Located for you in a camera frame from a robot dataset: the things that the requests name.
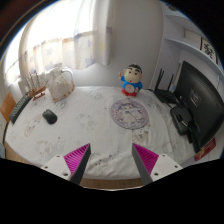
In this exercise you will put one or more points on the white wall shelf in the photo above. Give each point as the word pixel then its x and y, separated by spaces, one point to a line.
pixel 179 29

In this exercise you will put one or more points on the black keyboard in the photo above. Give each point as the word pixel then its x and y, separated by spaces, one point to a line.
pixel 19 108

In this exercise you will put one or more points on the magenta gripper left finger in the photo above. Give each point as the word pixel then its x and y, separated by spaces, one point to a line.
pixel 71 166

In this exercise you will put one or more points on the white patterned tablecloth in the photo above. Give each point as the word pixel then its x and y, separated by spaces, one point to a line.
pixel 84 118

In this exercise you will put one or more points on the black monitor stand base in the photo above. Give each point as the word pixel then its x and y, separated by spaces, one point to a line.
pixel 184 124

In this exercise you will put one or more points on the cartoon boy figurine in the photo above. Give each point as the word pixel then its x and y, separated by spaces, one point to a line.
pixel 131 78

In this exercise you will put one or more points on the white fabric bag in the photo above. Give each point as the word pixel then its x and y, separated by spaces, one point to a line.
pixel 61 83

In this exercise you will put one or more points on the red paper card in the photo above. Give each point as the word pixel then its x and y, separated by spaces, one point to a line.
pixel 205 150

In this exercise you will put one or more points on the black wifi router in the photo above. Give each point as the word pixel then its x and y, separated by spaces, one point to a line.
pixel 165 96

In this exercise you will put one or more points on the black computer mouse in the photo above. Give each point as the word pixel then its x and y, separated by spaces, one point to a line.
pixel 49 116

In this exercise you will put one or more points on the black computer monitor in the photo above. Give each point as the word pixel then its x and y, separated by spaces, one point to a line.
pixel 200 97

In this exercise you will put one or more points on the wooden chair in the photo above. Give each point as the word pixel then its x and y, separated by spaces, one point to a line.
pixel 7 106

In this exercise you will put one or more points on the white star curtain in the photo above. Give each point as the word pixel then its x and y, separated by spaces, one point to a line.
pixel 68 33

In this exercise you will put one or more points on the framed calligraphy picture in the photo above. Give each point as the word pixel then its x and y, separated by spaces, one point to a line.
pixel 208 49

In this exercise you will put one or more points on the round purple mouse pad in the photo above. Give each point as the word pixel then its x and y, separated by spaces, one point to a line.
pixel 129 114

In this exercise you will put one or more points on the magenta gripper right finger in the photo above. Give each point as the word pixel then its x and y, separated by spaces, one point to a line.
pixel 152 166

